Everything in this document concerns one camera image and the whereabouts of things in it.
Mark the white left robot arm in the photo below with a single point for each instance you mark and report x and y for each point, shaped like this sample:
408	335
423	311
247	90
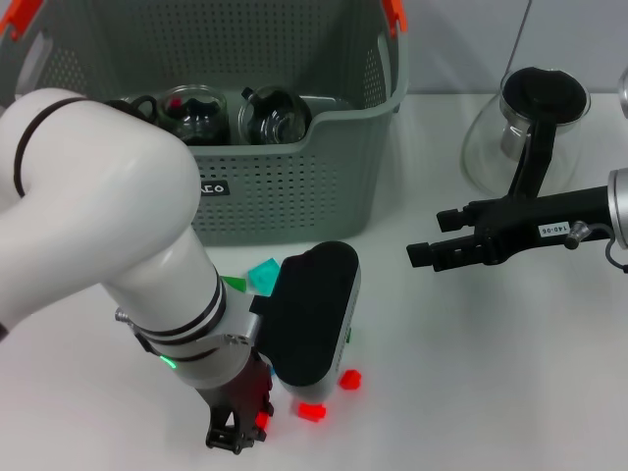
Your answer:
98	196

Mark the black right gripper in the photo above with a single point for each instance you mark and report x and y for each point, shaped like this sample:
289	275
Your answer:
530	221

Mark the clear cyan toy tile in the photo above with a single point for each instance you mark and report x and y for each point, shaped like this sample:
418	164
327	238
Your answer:
262	277

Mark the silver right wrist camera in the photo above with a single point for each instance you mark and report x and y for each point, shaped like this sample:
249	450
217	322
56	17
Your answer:
624	93

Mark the small orange-red brick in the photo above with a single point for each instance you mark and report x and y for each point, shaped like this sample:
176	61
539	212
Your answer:
262	419

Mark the small red toy brick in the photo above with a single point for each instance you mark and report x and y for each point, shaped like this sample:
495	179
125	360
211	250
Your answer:
350	380

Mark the grey perforated storage bin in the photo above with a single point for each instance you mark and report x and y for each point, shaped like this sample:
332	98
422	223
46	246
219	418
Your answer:
319	172

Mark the dark clay teapot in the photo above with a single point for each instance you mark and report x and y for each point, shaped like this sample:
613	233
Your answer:
144	105

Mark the red-orange slope brick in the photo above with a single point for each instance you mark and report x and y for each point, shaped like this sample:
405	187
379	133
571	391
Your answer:
312	413

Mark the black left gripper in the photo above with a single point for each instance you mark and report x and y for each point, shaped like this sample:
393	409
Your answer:
235	387

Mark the glass teacup black holder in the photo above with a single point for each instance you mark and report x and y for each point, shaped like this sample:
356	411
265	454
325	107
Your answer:
275	120
201	122

